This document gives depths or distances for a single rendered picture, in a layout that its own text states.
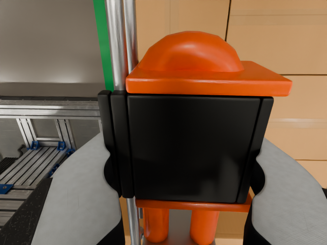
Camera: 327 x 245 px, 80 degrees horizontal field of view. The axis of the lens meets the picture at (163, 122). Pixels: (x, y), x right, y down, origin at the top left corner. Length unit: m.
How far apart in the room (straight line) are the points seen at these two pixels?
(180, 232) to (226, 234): 0.27
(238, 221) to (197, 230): 0.31
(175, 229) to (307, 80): 0.84
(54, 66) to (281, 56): 1.31
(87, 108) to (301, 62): 1.09
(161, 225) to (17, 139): 1.55
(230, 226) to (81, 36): 1.29
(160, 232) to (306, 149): 0.99
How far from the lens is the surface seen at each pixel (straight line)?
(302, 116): 1.01
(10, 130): 1.66
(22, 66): 1.67
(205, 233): 0.18
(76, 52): 1.46
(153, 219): 0.17
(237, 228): 0.47
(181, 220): 0.20
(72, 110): 1.33
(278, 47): 0.86
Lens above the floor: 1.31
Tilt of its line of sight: 63 degrees down
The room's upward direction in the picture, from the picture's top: 175 degrees counter-clockwise
